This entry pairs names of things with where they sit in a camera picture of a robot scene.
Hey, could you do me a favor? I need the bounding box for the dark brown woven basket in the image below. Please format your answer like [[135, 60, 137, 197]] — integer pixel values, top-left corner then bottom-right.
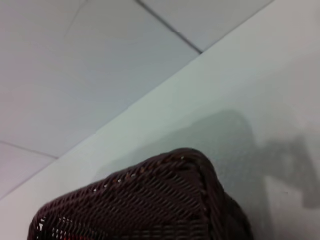
[[28, 147, 252, 240]]

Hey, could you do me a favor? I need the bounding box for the white tablecloth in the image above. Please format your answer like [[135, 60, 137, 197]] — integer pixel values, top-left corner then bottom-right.
[[0, 0, 320, 240]]

